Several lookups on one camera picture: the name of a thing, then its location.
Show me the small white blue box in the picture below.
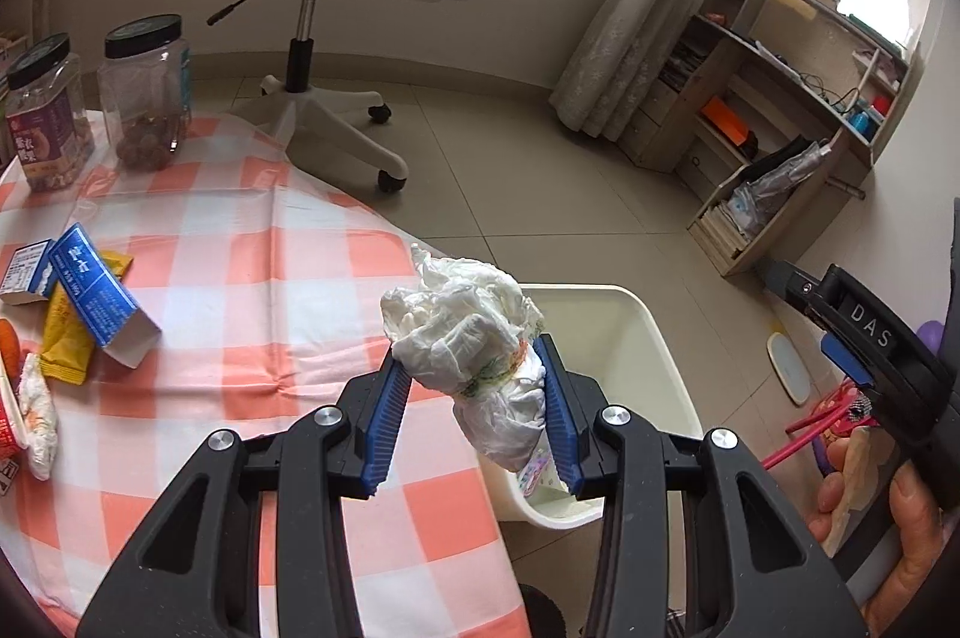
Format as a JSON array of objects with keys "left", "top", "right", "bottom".
[{"left": 0, "top": 239, "right": 59, "bottom": 305}]

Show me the red chair leg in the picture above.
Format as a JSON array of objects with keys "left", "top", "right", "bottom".
[{"left": 761, "top": 379, "right": 878, "bottom": 470}]

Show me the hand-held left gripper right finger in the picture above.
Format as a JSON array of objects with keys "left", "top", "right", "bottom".
[{"left": 532, "top": 332, "right": 871, "bottom": 638}]

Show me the silver folded umbrella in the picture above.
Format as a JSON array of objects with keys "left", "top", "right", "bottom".
[{"left": 731, "top": 137, "right": 833, "bottom": 234}]

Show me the orange flat box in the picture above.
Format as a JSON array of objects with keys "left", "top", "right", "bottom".
[{"left": 701, "top": 97, "right": 755, "bottom": 148}]

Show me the white bathroom scale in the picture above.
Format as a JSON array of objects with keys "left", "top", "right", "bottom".
[{"left": 766, "top": 332, "right": 812, "bottom": 407}]

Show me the clear jar with black lid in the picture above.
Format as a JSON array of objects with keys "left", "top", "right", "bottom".
[{"left": 97, "top": 14, "right": 192, "bottom": 173}]

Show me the red paper cup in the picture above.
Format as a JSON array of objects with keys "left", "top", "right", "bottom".
[{"left": 0, "top": 353, "right": 29, "bottom": 496}]

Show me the wooden desk with shelves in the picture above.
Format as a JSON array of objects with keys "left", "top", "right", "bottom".
[{"left": 622, "top": 0, "right": 927, "bottom": 278}]

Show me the black cable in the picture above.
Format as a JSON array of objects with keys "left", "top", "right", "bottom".
[{"left": 799, "top": 72, "right": 857, "bottom": 112}]

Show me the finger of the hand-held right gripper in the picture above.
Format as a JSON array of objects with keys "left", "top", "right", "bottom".
[
  {"left": 761, "top": 258, "right": 830, "bottom": 317},
  {"left": 820, "top": 329, "right": 875, "bottom": 388}
]

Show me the small crumpled white tissue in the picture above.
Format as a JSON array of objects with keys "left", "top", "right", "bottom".
[{"left": 16, "top": 353, "right": 59, "bottom": 481}]

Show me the long blue carton box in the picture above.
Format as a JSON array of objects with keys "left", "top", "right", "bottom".
[{"left": 49, "top": 223, "right": 162, "bottom": 369}]

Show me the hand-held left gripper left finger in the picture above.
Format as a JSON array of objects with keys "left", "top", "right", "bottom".
[{"left": 75, "top": 349, "right": 415, "bottom": 638}]

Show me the white plastic waste bin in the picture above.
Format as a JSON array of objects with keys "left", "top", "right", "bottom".
[{"left": 476, "top": 284, "right": 706, "bottom": 530}]

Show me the person's right hand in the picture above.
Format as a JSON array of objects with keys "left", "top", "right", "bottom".
[{"left": 808, "top": 435, "right": 960, "bottom": 638}]

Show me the purple label nut jar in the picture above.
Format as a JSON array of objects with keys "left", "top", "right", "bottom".
[{"left": 6, "top": 33, "right": 97, "bottom": 193}]

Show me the orange white checked tablecloth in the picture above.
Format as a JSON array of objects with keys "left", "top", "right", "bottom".
[{"left": 0, "top": 109, "right": 526, "bottom": 631}]

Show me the yellow snack packet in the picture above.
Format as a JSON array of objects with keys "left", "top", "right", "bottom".
[{"left": 39, "top": 250, "right": 134, "bottom": 389}]

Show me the white tissue wad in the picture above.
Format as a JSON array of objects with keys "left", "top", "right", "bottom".
[{"left": 379, "top": 243, "right": 548, "bottom": 474}]

